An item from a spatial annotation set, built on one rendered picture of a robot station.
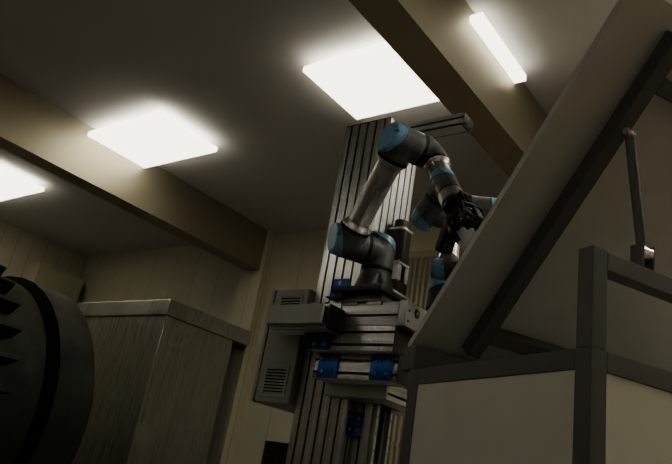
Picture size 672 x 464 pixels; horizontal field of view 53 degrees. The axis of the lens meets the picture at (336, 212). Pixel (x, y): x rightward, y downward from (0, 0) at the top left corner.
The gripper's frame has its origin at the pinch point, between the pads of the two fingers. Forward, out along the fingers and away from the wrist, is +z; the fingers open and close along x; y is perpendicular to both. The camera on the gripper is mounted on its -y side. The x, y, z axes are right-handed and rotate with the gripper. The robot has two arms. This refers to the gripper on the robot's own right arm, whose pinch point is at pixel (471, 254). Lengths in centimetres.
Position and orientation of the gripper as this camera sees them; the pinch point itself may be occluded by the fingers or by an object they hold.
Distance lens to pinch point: 180.1
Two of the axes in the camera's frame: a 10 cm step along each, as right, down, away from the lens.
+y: 4.7, -7.5, -4.7
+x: 8.7, 3.1, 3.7
